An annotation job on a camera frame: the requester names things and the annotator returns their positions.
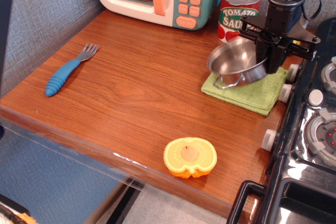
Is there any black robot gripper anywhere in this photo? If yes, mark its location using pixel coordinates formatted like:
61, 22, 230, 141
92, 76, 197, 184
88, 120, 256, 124
239, 0, 321, 74

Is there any stainless steel pot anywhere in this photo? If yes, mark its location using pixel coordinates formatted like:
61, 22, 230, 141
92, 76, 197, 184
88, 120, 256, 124
207, 36, 268, 90

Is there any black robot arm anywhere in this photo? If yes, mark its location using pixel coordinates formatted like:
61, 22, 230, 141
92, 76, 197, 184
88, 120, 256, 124
239, 0, 321, 74

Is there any green folded cloth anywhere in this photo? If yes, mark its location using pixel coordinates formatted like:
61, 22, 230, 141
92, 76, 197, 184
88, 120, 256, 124
201, 68, 288, 116

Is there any white stove knob rear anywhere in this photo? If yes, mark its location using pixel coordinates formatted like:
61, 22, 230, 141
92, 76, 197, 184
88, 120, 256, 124
286, 64, 300, 82

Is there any white stove knob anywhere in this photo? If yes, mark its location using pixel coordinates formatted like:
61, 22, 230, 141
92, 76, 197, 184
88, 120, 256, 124
278, 84, 292, 103
286, 64, 300, 82
261, 129, 277, 152

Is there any white stove knob middle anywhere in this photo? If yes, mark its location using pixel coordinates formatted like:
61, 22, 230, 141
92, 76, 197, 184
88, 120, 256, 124
278, 84, 292, 103

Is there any tomato sauce can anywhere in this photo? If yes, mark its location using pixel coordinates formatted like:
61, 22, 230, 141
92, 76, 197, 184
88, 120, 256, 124
217, 0, 261, 43

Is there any white stove knob front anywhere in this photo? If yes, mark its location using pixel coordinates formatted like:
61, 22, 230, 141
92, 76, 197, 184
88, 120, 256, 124
261, 129, 277, 152

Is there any orange toy pumpkin half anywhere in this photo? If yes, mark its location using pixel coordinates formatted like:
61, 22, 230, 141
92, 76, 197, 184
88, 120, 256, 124
163, 137, 217, 178

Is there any black toy stove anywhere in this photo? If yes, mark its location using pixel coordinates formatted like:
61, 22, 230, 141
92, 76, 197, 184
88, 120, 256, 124
227, 18, 335, 223

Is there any blue handled fork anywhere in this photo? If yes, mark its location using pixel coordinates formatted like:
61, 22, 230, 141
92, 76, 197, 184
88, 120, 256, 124
45, 43, 99, 97

